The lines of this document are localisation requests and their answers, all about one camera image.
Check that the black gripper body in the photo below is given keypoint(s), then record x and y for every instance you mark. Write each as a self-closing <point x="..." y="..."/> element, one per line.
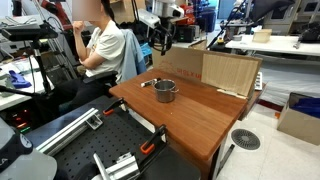
<point x="163" y="35"/>

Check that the red background robot arm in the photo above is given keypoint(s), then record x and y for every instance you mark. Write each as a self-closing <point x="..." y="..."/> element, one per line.
<point x="58" y="13"/>

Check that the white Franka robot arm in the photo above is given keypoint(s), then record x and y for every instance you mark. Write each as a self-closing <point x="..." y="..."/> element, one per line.
<point x="148" y="18"/>

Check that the silver metal pot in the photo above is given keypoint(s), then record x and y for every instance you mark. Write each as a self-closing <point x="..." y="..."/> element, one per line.
<point x="165" y="91"/>

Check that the black electronics box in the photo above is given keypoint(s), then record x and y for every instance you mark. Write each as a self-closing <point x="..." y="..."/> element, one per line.
<point x="187" y="33"/>

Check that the light blue jacket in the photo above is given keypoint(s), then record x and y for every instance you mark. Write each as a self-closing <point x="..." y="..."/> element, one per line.
<point x="131" y="56"/>

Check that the red cola item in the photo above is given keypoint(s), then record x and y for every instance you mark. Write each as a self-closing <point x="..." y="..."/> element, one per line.
<point x="188" y="15"/>

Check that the seated person in white shirt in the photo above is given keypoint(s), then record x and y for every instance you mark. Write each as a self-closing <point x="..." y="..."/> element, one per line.
<point x="106" y="46"/>

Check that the black office chair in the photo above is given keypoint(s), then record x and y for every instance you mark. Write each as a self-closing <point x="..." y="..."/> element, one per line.
<point x="100" y="77"/>

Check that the brown cardboard sheet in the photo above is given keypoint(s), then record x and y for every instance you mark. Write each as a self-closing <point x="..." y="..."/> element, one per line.
<point x="230" y="71"/>

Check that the black clamp with orange grip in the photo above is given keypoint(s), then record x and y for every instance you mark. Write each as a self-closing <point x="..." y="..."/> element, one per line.
<point x="113" y="106"/>
<point x="153" y="140"/>

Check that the pale wooden box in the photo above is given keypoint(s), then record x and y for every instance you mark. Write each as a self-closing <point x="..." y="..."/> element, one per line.
<point x="262" y="35"/>

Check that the black perforated breadboard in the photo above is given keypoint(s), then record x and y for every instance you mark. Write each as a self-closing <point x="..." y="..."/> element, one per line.
<point x="106" y="140"/>

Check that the white background table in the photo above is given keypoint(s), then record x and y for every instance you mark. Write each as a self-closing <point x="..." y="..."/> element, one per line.
<point x="273" y="46"/>

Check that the black rod on floor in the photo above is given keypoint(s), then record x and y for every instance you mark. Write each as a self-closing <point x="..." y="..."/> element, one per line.
<point x="226" y="158"/>

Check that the black equipment on table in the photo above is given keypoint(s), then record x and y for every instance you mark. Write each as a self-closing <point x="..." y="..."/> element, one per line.
<point x="310" y="33"/>

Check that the blue cloth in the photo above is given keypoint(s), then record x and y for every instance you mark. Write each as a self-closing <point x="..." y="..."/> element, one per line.
<point x="18" y="80"/>

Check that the cardboard box with blue contents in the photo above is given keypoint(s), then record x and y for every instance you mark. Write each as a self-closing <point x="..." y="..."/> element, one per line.
<point x="296" y="126"/>

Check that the white side desk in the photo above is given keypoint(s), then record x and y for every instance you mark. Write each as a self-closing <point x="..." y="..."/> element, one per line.
<point x="13" y="96"/>

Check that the black computer case with lights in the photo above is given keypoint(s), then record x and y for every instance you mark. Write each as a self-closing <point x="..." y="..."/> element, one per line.
<point x="20" y="119"/>

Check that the black camera tripod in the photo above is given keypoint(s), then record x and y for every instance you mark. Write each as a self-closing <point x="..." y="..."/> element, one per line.
<point x="41" y="70"/>

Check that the long aluminium rail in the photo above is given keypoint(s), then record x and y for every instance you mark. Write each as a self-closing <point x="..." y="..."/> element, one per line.
<point x="66" y="131"/>

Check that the short aluminium rail bracket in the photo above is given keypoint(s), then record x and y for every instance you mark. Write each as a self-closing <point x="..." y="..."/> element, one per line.
<point x="120" y="168"/>

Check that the black camera on stand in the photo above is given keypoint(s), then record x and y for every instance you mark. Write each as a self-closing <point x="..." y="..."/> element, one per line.
<point x="30" y="31"/>

